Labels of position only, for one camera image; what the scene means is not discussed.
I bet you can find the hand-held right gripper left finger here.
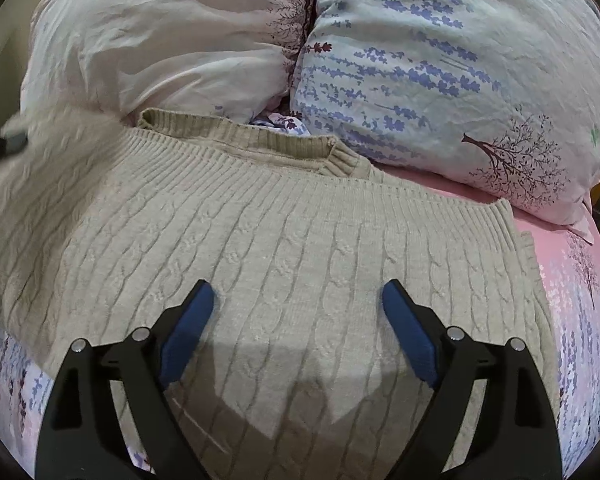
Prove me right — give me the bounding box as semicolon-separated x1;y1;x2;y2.
35;280;216;480

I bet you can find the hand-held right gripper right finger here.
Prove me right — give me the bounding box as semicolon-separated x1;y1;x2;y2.
382;280;565;480

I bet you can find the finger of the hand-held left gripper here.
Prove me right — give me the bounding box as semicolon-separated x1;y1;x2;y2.
0;127;29;162

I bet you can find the beige cable-knit sweater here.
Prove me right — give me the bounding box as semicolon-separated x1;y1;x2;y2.
0;104;563;480

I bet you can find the pink floral bed sheet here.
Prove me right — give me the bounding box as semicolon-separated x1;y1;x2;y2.
0;160;600;480

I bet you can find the pink floral pillow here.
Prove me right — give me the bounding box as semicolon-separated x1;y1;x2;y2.
20;0;317;127

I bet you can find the blue lavender print pillow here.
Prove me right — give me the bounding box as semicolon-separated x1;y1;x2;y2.
289;0;600;247

